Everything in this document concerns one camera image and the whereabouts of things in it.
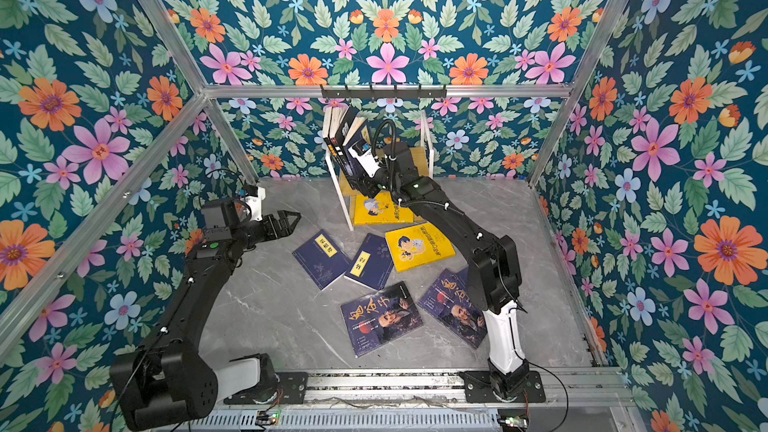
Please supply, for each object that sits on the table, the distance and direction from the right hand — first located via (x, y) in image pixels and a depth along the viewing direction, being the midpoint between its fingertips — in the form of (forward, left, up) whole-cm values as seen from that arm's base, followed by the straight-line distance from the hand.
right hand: (358, 166), depth 82 cm
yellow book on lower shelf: (+6, -3, -25) cm, 26 cm away
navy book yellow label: (-13, +15, -30) cm, 36 cm away
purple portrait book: (-28, -26, -29) cm, 48 cm away
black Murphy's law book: (0, +5, 0) cm, 5 cm away
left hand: (-11, +18, -5) cm, 22 cm away
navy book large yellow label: (-14, -2, -30) cm, 33 cm away
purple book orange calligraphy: (-32, -5, -30) cm, 44 cm away
